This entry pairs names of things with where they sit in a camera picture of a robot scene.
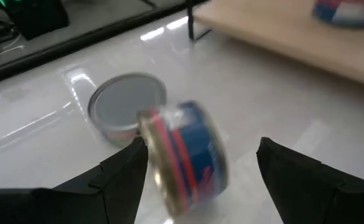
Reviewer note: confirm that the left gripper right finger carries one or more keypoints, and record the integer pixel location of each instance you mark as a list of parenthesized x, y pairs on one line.
[(318, 199)]

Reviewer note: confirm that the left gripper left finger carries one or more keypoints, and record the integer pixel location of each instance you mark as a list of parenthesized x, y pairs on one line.
[(76, 202)]

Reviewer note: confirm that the Wild Planet salmon can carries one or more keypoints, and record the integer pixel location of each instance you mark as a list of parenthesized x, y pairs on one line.
[(346, 14), (194, 149)]

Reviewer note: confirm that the Bumble Bee tuna can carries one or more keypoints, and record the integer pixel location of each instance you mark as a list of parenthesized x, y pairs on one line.
[(122, 99)]

